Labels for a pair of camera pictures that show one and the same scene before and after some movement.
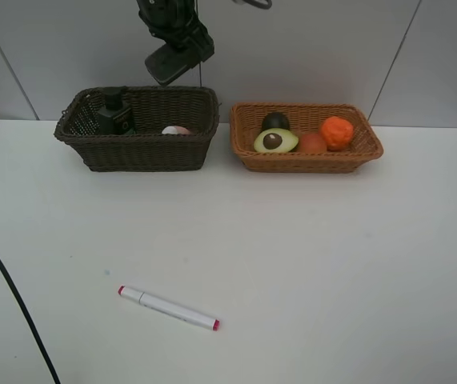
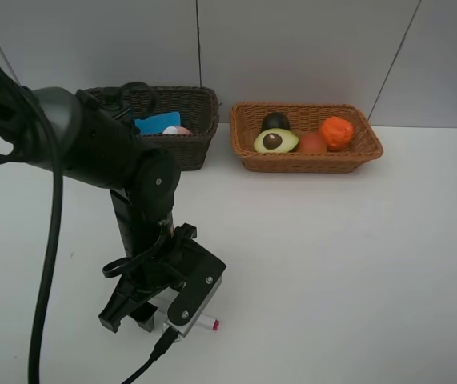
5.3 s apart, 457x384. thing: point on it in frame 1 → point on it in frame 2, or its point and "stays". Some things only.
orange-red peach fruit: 313,144 stays
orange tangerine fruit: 337,133 stays
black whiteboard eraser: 166,62 → 157,124
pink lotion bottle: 175,130 stays
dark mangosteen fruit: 275,120 stays
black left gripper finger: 199,42 → 144,316
